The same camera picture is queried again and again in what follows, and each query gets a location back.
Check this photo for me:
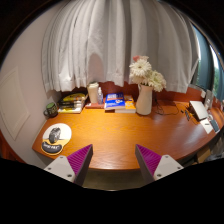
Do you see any white ceramic vase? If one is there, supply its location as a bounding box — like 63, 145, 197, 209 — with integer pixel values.
135, 83, 154, 116

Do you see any black pen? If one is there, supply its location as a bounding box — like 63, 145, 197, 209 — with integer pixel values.
183, 109, 192, 122

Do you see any black cable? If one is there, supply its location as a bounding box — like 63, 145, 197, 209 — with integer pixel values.
153, 96, 183, 117

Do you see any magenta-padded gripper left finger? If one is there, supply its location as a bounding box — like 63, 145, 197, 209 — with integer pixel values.
43, 143, 94, 187

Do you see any cream white tumbler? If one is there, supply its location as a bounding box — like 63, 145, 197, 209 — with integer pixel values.
86, 81, 100, 105

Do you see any white flower bouquet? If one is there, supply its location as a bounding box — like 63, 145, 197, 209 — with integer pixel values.
128, 54, 168, 93

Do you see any flat red notebook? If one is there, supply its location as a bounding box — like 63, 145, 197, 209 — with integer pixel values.
84, 102, 106, 110

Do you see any white laptop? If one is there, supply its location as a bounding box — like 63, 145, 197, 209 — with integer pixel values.
188, 100, 210, 122

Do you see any grey black computer mouse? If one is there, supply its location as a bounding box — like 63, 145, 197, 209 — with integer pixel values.
48, 126, 63, 145

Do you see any clear spray bottle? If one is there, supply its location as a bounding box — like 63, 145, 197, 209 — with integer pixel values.
96, 87, 105, 105

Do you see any white curtain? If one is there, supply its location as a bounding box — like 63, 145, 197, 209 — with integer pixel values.
40, 0, 201, 94

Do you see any white notepad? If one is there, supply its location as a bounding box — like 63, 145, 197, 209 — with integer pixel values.
199, 118, 221, 135

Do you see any round white printed mouse pad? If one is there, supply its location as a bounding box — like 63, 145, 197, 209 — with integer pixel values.
40, 122, 73, 156

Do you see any yellow white book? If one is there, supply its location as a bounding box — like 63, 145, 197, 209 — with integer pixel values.
57, 105, 84, 115

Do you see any yellow orange book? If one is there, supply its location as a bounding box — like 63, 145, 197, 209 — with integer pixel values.
114, 95, 137, 114

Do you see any green dark mug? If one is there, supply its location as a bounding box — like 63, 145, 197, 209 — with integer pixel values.
43, 102, 59, 119

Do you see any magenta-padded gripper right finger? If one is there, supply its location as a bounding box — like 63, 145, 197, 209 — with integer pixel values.
134, 143, 184, 185

